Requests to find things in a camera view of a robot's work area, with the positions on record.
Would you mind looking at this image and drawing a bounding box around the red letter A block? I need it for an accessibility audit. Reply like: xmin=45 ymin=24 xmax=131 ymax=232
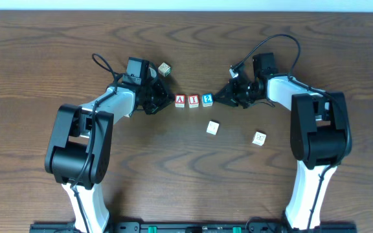
xmin=175 ymin=94 xmax=186 ymax=108

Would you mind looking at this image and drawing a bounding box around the blue number 2 block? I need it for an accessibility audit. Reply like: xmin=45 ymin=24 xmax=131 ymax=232
xmin=201 ymin=93 xmax=214 ymax=107

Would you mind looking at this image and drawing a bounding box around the red letter I block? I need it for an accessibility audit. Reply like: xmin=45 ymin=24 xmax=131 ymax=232
xmin=188 ymin=94 xmax=199 ymax=108

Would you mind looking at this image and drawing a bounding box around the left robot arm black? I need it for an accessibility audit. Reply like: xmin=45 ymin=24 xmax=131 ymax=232
xmin=45 ymin=53 xmax=175 ymax=232

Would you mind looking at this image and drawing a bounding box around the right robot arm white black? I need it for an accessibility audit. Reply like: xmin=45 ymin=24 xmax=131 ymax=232
xmin=214 ymin=53 xmax=356 ymax=232

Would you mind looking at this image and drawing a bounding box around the white block green side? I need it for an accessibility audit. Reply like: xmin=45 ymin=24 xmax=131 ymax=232
xmin=158 ymin=62 xmax=172 ymax=77

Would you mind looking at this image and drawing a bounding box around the white block blue edge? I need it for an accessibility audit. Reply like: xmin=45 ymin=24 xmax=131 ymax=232
xmin=207 ymin=121 xmax=220 ymax=135

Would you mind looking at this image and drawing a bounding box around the plain white wooden block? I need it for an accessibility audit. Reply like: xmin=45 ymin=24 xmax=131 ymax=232
xmin=252 ymin=131 xmax=267 ymax=146

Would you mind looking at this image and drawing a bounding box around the right black cable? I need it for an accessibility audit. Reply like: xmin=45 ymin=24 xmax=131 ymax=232
xmin=230 ymin=34 xmax=352 ymax=231

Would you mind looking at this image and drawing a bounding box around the black mounting rail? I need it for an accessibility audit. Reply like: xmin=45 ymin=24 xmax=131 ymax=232
xmin=29 ymin=221 xmax=357 ymax=233

